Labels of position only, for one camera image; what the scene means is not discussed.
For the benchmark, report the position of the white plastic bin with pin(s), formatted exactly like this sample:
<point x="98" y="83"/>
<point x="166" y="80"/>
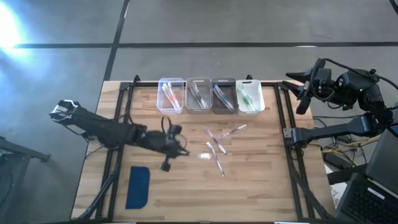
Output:
<point x="258" y="91"/>

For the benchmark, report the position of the grey laptop screen back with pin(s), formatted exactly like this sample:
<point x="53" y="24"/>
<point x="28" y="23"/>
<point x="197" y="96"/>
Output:
<point x="384" y="168"/>

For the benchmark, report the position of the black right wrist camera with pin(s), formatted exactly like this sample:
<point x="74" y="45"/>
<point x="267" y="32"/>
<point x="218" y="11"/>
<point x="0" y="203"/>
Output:
<point x="323" y="76"/>

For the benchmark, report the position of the blue toothbrush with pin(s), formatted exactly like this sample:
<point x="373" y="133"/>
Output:
<point x="222" y="97"/>
<point x="218" y="92"/>
<point x="227" y="102"/>

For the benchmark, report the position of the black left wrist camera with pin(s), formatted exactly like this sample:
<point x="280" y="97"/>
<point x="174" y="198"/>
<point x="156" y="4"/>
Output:
<point x="175" y="129"/>

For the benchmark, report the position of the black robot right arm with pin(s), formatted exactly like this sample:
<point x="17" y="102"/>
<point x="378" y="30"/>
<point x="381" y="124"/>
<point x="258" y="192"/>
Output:
<point x="335" y="130"/>

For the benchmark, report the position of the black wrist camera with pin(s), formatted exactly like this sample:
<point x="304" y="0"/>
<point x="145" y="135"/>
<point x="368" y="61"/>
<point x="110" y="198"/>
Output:
<point x="323" y="76"/>
<point x="175" y="129"/>

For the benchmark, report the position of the dark grey plastic bin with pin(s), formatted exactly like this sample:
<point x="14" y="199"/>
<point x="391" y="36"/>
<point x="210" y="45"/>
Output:
<point x="217" y="108"/>

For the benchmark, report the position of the dark blue mat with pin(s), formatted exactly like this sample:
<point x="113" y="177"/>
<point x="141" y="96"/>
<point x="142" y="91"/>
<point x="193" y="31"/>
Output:
<point x="137" y="186"/>

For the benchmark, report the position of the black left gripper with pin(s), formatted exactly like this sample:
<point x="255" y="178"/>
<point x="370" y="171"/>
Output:
<point x="168" y="144"/>

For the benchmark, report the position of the black support bar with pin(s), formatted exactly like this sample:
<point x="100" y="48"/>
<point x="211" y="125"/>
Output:
<point x="345" y="175"/>

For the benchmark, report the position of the open black keyboard laptop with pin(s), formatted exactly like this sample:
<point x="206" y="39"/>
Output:
<point x="367" y="202"/>

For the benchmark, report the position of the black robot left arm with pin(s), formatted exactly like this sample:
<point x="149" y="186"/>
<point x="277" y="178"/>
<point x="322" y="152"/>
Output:
<point x="105" y="130"/>

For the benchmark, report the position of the black power brick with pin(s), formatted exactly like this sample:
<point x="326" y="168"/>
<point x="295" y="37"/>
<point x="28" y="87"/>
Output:
<point x="335" y="160"/>

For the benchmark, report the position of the white paper sheet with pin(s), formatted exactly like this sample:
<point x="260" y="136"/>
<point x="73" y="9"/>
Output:
<point x="337" y="194"/>

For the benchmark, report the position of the clear plastic bin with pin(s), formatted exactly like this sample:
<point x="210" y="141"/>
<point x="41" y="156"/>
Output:
<point x="162" y="107"/>

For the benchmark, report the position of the light grey plastic bin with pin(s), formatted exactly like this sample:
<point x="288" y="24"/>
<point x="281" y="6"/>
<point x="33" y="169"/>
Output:
<point x="191" y="107"/>

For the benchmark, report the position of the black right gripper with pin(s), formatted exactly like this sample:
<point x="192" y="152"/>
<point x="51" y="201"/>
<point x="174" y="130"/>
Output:
<point x="323" y="91"/>

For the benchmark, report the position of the black metal stand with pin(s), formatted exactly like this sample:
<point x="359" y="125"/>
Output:
<point x="18" y="149"/>

